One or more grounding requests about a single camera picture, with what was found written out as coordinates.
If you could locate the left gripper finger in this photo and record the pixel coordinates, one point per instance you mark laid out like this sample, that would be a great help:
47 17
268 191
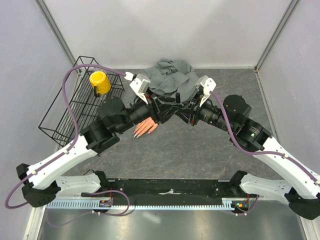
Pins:
165 113
163 99

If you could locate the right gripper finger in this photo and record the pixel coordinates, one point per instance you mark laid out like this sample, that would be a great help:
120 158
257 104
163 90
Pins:
184 115
188 102

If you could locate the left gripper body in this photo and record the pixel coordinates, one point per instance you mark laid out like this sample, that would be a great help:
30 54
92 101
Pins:
156 107

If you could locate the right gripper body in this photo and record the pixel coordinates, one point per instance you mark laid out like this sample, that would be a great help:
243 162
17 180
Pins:
195 115

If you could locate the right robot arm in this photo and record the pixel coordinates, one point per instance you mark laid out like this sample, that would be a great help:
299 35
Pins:
299 187

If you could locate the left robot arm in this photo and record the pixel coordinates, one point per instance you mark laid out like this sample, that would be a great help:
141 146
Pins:
44 181

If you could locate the mannequin hand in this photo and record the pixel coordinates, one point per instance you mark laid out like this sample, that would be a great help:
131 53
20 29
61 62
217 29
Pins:
147 126

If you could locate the grey shirt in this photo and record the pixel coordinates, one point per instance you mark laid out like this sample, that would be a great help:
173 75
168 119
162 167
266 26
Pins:
168 77

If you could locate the yellow cup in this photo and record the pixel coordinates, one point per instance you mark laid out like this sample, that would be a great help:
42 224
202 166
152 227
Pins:
100 83

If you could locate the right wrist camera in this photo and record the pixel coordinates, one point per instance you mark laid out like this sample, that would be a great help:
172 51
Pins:
208 85

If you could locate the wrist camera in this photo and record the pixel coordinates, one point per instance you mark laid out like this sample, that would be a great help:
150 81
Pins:
139 84
208 85

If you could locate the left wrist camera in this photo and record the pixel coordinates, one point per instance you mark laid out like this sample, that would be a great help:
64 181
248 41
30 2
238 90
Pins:
139 84

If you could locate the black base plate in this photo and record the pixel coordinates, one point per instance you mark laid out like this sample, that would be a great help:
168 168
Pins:
191 188

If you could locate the black wire basket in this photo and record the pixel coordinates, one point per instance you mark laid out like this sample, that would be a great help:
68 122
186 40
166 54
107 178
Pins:
57 123

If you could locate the slotted cable duct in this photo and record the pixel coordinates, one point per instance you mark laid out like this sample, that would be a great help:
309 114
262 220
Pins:
150 203

